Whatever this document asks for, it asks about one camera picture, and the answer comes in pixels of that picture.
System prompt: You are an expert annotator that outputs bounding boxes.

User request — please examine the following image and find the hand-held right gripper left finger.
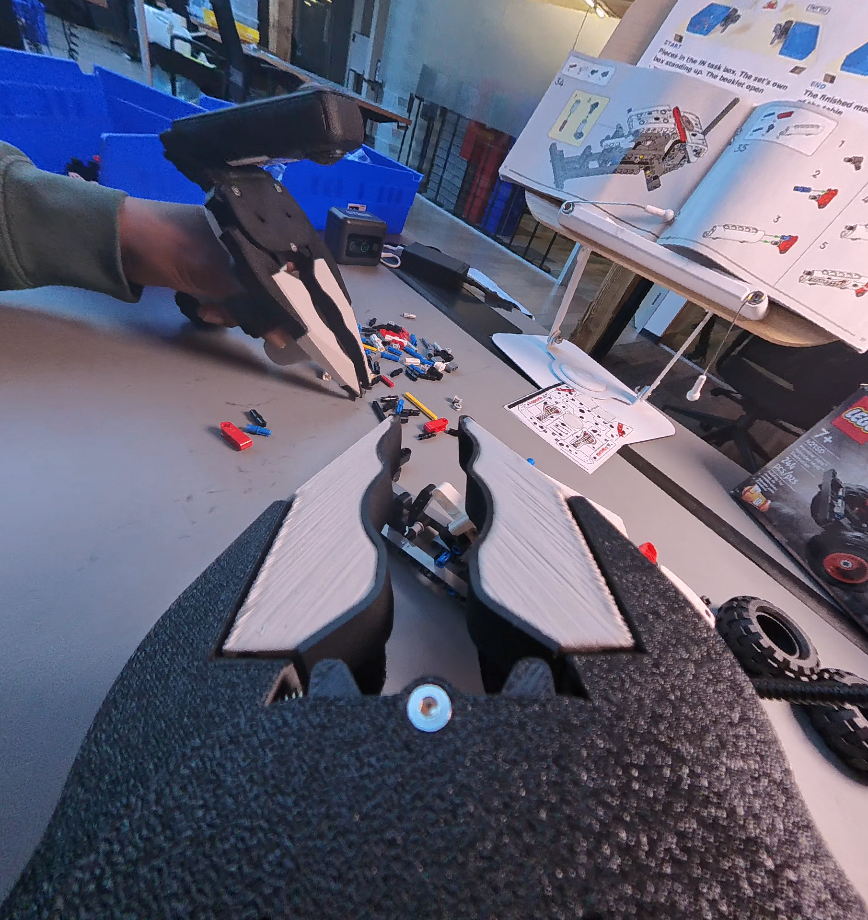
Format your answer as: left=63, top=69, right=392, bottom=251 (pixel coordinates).
left=220, top=415, right=405, bottom=680

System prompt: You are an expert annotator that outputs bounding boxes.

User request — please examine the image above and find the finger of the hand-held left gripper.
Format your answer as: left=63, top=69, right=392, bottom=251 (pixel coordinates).
left=270, top=263, right=364, bottom=400
left=312, top=256, right=375, bottom=394

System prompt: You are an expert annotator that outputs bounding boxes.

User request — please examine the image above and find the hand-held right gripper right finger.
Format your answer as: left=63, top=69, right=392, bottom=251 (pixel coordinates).
left=457, top=414, right=637, bottom=680

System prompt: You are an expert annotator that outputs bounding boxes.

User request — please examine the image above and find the white toy brick truck model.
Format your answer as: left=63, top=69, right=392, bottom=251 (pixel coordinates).
left=382, top=446, right=868, bottom=709

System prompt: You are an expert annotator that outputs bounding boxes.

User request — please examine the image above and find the pile of small brick pieces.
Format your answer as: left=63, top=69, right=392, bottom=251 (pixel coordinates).
left=358, top=311, right=467, bottom=443

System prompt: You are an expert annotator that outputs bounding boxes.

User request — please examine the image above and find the person's left forearm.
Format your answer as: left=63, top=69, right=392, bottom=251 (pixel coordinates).
left=0, top=138, right=143, bottom=303

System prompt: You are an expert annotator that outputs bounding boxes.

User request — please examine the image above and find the grey desk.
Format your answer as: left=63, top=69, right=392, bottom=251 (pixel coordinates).
left=405, top=193, right=868, bottom=648
left=0, top=266, right=868, bottom=914

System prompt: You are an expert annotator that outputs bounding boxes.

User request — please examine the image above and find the printed task sheet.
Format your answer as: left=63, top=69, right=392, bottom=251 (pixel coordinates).
left=635, top=0, right=868, bottom=141

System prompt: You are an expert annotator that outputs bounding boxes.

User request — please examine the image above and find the person's left hand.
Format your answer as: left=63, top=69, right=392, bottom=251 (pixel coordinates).
left=119, top=194, right=300, bottom=347

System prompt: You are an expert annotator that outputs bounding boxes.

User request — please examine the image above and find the black power adapter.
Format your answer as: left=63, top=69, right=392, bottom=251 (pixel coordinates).
left=401, top=242, right=471, bottom=288

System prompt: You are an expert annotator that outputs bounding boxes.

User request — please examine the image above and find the toy sticker sheet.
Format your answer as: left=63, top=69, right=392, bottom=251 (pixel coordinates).
left=504, top=383, right=635, bottom=474

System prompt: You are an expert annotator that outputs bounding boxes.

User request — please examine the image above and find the black toy tyre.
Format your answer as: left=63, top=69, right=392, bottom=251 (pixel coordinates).
left=714, top=595, right=822, bottom=682
left=806, top=667, right=868, bottom=786

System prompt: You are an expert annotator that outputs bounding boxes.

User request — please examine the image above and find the toy set cardboard box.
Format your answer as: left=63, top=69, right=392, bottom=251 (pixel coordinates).
left=732, top=384, right=868, bottom=641

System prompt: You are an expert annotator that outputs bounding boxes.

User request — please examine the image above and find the white book stand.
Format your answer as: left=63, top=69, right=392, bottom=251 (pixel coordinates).
left=493, top=193, right=866, bottom=444

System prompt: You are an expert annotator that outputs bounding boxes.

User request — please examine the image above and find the black office chair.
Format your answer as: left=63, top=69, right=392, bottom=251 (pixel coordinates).
left=664, top=334, right=868, bottom=472

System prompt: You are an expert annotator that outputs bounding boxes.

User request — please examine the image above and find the toy instruction booklet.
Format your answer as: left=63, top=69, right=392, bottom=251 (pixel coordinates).
left=498, top=50, right=868, bottom=355

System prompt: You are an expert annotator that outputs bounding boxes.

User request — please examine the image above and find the black cube camera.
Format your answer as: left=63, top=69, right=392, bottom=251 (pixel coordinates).
left=324, top=206, right=388, bottom=267

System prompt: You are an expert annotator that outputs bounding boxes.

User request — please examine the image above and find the black cable tray cover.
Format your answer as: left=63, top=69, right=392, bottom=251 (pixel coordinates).
left=391, top=262, right=868, bottom=673

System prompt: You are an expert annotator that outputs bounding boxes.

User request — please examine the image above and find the wire mesh panel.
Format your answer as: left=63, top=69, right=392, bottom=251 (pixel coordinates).
left=398, top=101, right=575, bottom=274

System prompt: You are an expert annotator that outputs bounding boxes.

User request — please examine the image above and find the wooden post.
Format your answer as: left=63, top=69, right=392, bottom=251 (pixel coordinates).
left=570, top=262, right=654, bottom=360

